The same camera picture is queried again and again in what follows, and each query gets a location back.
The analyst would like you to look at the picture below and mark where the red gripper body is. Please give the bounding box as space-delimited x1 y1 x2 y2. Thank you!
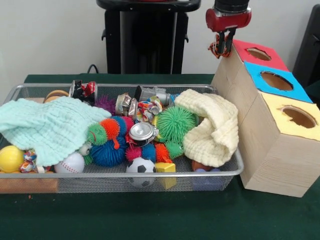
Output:
205 7 253 33

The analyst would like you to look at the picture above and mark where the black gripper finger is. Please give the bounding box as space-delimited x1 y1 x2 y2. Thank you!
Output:
225 28 237 52
216 31 225 54

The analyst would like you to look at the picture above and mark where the orange striped plush tiger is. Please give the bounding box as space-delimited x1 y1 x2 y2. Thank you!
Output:
207 32 233 60

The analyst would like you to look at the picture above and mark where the cream waffle cloth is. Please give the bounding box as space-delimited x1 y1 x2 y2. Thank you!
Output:
174 89 240 168

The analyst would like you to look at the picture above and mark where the wooden box with three holes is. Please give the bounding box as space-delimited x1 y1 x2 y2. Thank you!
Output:
211 39 320 198

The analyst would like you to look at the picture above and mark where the black chair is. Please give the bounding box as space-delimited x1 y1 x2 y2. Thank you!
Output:
292 3 320 88

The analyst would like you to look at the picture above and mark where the green spiky ball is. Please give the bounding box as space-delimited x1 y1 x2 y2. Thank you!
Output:
157 106 197 143

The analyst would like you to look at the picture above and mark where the silver can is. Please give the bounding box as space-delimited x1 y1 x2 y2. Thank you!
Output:
128 122 160 147

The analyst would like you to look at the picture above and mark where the yellow wooden block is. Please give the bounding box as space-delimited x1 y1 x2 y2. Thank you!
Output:
154 161 177 190

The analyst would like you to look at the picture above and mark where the black and white soccer ball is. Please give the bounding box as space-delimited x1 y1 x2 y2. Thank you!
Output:
125 156 157 188

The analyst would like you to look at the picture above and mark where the multicolour spiky caterpillar toy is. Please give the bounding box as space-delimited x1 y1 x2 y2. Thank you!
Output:
86 116 136 148

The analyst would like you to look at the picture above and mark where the blue spiky ball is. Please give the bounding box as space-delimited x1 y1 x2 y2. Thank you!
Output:
89 137 128 167

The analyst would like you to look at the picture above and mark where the dark green table cloth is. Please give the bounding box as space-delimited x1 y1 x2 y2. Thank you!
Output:
0 73 320 240

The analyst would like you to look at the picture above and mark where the white baseball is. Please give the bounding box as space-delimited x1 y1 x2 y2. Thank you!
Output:
54 152 85 174

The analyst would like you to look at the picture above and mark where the mint green waffle cloth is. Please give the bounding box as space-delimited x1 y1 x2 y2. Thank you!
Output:
0 97 113 168

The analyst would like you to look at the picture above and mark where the yellow ball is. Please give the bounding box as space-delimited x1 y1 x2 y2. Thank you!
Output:
0 145 25 174

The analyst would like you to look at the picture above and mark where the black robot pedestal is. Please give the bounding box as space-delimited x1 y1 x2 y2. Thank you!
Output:
96 0 202 75

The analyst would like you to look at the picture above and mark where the wire mesh bin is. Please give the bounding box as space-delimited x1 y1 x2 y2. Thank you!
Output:
0 83 245 195

